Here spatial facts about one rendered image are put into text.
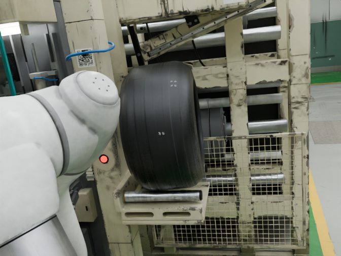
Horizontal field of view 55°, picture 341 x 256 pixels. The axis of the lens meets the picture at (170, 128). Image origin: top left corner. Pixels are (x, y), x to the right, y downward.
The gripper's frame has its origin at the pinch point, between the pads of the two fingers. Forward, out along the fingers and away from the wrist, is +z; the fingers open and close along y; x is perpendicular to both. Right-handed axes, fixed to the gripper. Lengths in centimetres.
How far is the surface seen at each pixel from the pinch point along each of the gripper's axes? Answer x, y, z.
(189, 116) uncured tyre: -21, -43, 16
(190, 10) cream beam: -59, -42, 55
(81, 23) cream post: -58, -1, 29
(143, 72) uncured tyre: -37, -25, 27
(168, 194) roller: 14.4, -29.3, 21.8
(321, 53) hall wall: 51, -299, 926
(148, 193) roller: 14.2, -20.8, 22.1
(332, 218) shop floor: 106, -129, 150
